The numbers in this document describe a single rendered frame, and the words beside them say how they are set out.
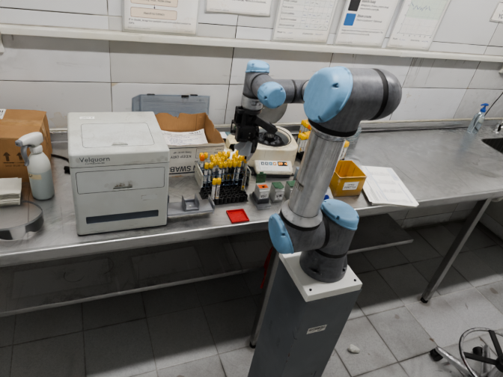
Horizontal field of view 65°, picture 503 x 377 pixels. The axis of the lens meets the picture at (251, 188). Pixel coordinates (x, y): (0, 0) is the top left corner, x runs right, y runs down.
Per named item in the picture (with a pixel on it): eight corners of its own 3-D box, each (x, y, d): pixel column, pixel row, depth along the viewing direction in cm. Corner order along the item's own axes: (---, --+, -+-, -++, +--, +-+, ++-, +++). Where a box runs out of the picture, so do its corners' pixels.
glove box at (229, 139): (222, 173, 167) (224, 153, 162) (206, 145, 185) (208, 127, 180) (248, 171, 172) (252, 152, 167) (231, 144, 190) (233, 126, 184)
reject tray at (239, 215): (231, 224, 141) (232, 221, 140) (225, 212, 146) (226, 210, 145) (249, 221, 143) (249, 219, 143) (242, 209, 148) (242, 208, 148)
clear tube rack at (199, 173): (200, 191, 154) (202, 175, 150) (194, 176, 162) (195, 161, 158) (248, 186, 162) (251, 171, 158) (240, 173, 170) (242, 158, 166)
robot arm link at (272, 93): (299, 86, 118) (284, 73, 127) (266, 85, 114) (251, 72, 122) (293, 110, 123) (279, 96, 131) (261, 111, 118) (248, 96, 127)
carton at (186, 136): (163, 178, 157) (165, 144, 149) (151, 143, 179) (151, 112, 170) (222, 173, 167) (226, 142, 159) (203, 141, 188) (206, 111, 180)
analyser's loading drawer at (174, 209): (156, 221, 133) (156, 208, 130) (152, 209, 137) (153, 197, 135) (214, 214, 140) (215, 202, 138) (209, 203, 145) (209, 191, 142)
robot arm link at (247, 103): (259, 90, 137) (269, 100, 131) (257, 102, 139) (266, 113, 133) (239, 90, 134) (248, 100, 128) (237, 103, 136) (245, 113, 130)
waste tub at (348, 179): (333, 197, 165) (340, 177, 160) (319, 179, 175) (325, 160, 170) (360, 196, 170) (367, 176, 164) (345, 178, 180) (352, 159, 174)
